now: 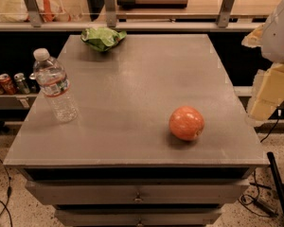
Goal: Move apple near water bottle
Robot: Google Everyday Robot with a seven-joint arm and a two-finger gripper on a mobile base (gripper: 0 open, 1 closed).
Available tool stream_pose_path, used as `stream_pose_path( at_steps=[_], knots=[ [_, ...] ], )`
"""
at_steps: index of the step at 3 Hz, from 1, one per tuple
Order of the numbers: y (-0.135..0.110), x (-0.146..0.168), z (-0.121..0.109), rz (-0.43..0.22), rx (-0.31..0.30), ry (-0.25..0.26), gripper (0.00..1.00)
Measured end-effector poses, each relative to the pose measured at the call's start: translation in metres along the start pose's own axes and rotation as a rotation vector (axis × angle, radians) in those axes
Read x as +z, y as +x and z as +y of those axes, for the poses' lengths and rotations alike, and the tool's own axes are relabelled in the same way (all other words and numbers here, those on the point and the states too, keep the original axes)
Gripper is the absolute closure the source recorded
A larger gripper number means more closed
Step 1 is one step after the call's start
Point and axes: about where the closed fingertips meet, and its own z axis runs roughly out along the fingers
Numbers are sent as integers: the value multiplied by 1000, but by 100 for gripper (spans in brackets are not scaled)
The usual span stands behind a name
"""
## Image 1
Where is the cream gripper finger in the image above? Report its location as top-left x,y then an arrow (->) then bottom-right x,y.
245,63 -> 284,127
241,25 -> 263,48

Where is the red orange apple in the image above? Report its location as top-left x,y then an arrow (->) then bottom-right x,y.
169,106 -> 204,141

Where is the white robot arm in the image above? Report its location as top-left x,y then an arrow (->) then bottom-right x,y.
241,0 -> 284,127

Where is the clear plastic water bottle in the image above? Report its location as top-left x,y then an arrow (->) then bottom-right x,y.
33,48 -> 78,122

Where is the top grey drawer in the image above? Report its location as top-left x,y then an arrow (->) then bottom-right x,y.
26,179 -> 249,205

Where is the grey drawer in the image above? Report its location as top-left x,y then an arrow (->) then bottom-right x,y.
55,209 -> 222,227
26,179 -> 249,205

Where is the black pole right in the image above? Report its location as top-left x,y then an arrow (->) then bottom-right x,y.
267,152 -> 284,216

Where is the grey drawer cabinet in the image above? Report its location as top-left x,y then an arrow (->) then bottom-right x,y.
3,33 -> 271,227

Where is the clear acrylic bin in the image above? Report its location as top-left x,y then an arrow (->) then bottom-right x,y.
0,0 -> 90,23

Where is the dark soda can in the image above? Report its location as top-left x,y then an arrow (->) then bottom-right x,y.
29,73 -> 40,94

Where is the silver green soda can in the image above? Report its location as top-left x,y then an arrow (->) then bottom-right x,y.
14,73 -> 30,95

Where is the lower grey drawer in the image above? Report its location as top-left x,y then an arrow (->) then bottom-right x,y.
55,209 -> 222,227

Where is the white orange plastic bag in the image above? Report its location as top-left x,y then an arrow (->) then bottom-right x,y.
0,0 -> 71,22

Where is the orange red soda can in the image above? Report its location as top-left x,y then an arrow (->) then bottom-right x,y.
0,74 -> 17,95

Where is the right grey metal bracket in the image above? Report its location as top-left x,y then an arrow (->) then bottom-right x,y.
216,0 -> 235,28

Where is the grey metal bracket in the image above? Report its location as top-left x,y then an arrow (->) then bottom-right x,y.
24,0 -> 43,27
216,0 -> 235,28
104,0 -> 117,27

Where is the black floor cable right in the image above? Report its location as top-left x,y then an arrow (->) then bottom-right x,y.
238,111 -> 282,218

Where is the black floor cable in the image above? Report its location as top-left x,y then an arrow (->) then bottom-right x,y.
238,111 -> 282,218
0,148 -> 14,227

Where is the middle grey metal bracket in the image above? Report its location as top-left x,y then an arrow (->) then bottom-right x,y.
104,0 -> 117,27

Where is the left grey metal bracket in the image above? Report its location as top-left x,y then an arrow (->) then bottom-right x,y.
24,0 -> 43,27

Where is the black floor cable left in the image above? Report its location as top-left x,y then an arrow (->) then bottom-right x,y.
0,148 -> 14,227

